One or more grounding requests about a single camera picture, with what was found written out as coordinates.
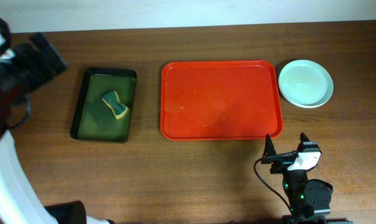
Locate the light green plate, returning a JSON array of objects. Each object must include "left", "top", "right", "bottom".
[{"left": 278, "top": 60, "right": 334, "bottom": 108}]

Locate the yellow green scrub sponge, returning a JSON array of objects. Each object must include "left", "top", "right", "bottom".
[{"left": 102, "top": 91, "right": 131, "bottom": 120}]

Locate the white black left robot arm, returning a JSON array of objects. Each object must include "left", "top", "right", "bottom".
[{"left": 0, "top": 18, "right": 103, "bottom": 224}]

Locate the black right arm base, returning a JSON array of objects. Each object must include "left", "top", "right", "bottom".
[{"left": 280, "top": 215, "right": 354, "bottom": 224}]

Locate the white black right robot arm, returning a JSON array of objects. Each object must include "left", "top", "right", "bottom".
[{"left": 258, "top": 133, "right": 333, "bottom": 223}]

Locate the red plastic tray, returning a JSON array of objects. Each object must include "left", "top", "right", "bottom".
[{"left": 160, "top": 60, "right": 283, "bottom": 141}]

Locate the black soapy water tray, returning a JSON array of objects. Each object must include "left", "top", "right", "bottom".
[{"left": 70, "top": 67, "right": 137, "bottom": 143}]

